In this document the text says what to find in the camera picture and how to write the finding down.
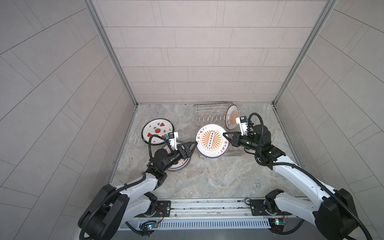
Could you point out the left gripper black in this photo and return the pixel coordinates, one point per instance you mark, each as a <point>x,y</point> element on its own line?
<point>182,151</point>

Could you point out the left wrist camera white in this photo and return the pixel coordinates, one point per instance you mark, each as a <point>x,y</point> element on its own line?
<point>172,139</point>

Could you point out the steel wire dish rack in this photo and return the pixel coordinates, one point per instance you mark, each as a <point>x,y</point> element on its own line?
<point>212,120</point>

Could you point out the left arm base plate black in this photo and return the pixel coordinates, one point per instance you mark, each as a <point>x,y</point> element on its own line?
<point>160,210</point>

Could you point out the white blue-rim watermelon plate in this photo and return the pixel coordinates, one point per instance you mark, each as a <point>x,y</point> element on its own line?
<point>159,127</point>

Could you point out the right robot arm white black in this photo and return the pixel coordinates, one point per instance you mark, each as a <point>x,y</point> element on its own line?
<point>332,211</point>

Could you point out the left circuit board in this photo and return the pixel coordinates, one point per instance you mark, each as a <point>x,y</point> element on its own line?
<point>149,226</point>

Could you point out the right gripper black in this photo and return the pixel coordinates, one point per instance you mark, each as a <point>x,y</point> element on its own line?
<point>236,139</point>

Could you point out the aluminium mounting rail frame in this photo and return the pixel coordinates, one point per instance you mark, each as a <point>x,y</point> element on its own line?
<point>221,214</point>

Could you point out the circuit board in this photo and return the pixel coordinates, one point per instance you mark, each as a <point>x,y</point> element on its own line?
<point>277,225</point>
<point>149,226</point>

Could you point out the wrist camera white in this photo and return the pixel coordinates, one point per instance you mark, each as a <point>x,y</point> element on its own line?
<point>243,124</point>
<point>172,139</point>

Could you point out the white plate orange sunburst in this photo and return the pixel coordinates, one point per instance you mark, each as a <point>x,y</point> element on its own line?
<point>181,163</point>

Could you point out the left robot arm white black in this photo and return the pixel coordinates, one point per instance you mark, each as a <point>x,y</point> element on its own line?
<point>114,205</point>

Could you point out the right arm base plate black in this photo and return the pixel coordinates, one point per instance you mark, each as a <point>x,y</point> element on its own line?
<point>258,208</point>

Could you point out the right circuit board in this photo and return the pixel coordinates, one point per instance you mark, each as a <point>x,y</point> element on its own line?
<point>277,225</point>

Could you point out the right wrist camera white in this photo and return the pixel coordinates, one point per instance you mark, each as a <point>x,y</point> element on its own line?
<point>243,124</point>

